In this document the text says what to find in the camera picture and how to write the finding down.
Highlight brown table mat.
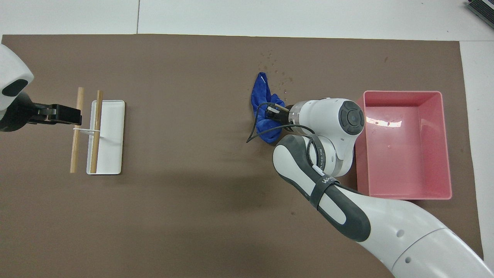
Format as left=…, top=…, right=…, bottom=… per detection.
left=0, top=34, right=486, bottom=278

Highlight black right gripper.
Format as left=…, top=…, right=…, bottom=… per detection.
left=265, top=103, right=291, bottom=131

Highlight white towel rack base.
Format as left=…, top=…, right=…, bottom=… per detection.
left=86, top=100, right=126, bottom=175

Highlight blue towel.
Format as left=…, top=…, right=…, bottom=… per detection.
left=250, top=72, right=286, bottom=143

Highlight dark striped device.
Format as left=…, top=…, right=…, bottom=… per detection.
left=466, top=0, right=494, bottom=20

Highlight pink plastic bin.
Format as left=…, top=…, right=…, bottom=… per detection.
left=354, top=90, right=453, bottom=201

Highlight spilled water droplets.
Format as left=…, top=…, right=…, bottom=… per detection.
left=258, top=49, right=294, bottom=96

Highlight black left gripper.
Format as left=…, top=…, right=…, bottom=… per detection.
left=0, top=92, right=83, bottom=132

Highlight wooden rack rod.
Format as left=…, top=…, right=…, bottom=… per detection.
left=90, top=90, right=104, bottom=174
left=69, top=86, right=85, bottom=174

